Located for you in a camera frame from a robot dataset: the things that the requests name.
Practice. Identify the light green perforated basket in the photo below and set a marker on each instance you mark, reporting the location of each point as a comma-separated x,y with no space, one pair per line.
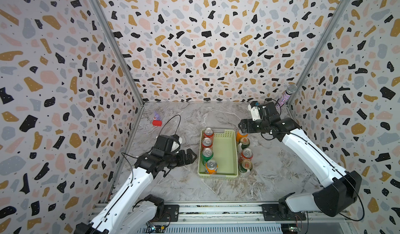
224,153

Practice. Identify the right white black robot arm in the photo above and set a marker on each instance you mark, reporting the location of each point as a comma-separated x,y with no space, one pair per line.
340,188

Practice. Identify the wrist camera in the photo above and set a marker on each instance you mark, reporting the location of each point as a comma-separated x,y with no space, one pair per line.
168,144
264,110

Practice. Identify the orange soda can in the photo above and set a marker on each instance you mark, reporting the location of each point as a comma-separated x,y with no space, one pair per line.
211,166
240,135

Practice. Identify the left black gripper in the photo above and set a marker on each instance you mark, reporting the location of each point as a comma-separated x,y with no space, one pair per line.
189,160

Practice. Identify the green white can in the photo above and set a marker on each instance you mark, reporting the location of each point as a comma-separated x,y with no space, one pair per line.
244,143

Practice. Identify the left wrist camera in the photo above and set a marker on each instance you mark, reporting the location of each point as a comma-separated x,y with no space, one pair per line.
168,144

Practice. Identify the green circuit board left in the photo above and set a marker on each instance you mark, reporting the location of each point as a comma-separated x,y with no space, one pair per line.
155,229

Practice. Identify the glitter microphone on black stand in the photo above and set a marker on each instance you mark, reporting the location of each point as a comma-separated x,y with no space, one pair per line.
291,89

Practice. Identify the red cola can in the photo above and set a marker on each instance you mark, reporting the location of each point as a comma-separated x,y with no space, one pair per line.
208,133
206,143
246,154

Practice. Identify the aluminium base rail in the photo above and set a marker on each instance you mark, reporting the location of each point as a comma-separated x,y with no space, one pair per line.
240,218

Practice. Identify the green soda can left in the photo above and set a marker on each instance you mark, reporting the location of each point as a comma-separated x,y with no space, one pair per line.
206,155

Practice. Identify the circuit board right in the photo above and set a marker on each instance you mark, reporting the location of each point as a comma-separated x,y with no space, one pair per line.
290,229

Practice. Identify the small red purple toy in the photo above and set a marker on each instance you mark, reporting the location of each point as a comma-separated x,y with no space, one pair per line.
157,120

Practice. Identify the green red beer can front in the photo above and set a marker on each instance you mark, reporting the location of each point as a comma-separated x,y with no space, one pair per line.
245,167

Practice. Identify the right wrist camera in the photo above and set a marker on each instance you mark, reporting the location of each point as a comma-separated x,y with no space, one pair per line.
264,110

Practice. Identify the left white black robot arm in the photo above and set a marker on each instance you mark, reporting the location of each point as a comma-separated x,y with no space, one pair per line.
119,217

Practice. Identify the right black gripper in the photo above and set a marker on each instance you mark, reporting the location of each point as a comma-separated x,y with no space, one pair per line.
249,122

